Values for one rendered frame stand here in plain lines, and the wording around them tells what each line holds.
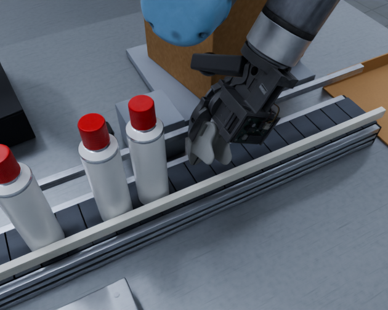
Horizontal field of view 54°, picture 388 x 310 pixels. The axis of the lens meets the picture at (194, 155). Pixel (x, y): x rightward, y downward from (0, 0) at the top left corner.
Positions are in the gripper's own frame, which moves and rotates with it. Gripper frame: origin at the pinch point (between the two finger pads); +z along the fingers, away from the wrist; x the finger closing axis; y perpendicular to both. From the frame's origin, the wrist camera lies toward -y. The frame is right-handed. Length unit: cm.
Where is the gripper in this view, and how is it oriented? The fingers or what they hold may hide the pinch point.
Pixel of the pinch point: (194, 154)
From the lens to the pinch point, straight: 61.7
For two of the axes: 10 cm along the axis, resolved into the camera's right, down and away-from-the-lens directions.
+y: 4.6, 6.8, -5.8
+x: 7.7, 0.2, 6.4
